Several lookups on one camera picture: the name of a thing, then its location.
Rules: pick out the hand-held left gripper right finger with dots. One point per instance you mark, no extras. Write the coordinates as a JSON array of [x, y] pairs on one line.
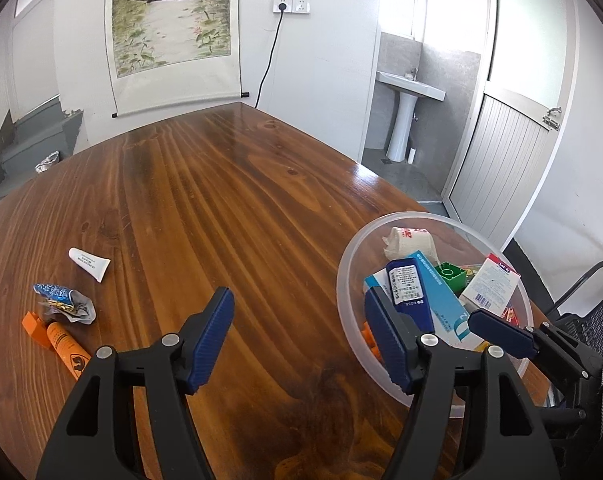
[[386, 345]]

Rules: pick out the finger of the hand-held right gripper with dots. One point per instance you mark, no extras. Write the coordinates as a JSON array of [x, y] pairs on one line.
[[501, 332]]

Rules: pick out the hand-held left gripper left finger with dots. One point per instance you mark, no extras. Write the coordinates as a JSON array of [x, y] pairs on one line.
[[211, 340]]

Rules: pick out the red playing card box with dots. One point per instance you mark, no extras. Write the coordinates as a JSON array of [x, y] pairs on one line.
[[510, 316]]

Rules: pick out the orange toy brick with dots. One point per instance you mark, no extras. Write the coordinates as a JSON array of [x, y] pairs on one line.
[[31, 325], [369, 337]]

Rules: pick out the white box with red edge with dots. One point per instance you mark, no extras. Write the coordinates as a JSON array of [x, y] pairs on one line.
[[491, 282]]

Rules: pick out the dark blue cosmetic tube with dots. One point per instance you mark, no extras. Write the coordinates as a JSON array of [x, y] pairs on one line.
[[406, 285]]

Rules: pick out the light blue carton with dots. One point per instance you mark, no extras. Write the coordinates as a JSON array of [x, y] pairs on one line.
[[444, 305]]

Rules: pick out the clear plastic bowl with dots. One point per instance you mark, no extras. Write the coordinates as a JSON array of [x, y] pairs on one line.
[[354, 280]]

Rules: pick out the green toy brick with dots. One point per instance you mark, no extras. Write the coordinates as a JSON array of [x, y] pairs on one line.
[[449, 272]]

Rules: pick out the bagged white bandage roll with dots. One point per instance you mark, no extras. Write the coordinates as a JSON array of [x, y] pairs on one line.
[[406, 242]]

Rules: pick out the small white tube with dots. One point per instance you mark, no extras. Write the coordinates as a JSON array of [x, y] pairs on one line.
[[89, 262]]

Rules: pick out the orange tube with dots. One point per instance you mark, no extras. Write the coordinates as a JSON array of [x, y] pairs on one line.
[[66, 347]]

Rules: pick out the blue snack wrapper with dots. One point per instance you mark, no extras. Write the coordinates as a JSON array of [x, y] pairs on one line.
[[56, 292]]

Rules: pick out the wooden desktop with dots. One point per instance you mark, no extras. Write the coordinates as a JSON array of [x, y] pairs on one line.
[[206, 210]]

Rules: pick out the slatted bathroom door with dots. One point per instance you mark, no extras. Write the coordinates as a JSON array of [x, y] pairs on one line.
[[501, 150]]

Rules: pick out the white bottle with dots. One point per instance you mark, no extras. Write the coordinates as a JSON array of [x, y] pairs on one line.
[[411, 155]]

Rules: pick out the metal door latch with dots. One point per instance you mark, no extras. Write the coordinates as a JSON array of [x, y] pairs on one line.
[[553, 120]]

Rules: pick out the crumpled foil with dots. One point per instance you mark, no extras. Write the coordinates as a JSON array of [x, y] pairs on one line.
[[47, 161]]

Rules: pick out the grey staircase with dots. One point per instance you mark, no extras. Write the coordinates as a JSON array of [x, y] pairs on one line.
[[36, 130]]

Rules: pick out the white door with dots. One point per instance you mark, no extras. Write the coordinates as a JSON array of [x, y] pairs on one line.
[[31, 60]]

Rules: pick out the window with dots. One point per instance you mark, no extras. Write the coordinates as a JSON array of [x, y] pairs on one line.
[[401, 0]]

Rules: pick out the white pedestal sink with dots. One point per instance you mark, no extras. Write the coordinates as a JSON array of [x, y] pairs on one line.
[[406, 110]]

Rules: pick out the landscape wall scroll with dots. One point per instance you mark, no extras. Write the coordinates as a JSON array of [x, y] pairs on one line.
[[166, 20]]

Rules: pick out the white wall socket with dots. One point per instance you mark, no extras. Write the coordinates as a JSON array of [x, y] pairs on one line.
[[301, 5], [281, 5]]

